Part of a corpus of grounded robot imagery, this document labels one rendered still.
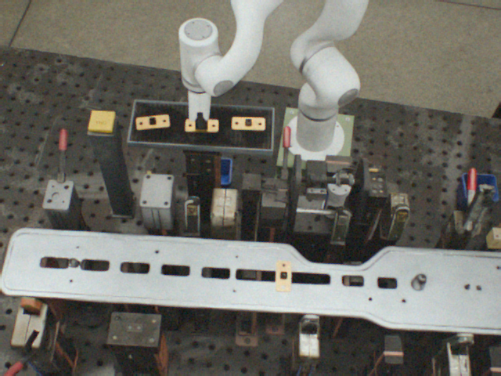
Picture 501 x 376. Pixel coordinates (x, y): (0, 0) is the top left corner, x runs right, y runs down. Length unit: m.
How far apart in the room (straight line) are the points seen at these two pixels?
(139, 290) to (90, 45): 2.08
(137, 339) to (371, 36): 2.43
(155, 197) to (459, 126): 1.20
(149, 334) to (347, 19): 0.89
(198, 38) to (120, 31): 2.17
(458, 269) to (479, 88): 1.88
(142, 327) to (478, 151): 1.33
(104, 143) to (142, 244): 0.28
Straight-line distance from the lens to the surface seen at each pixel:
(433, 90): 3.47
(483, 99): 3.52
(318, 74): 1.79
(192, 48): 1.44
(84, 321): 1.99
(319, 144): 2.08
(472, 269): 1.81
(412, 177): 2.27
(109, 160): 1.86
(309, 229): 1.80
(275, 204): 1.69
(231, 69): 1.42
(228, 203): 1.69
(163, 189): 1.68
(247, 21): 1.43
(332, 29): 1.71
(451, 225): 1.83
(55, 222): 1.82
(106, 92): 2.42
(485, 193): 1.68
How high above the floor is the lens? 2.54
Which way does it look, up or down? 59 degrees down
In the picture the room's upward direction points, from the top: 4 degrees clockwise
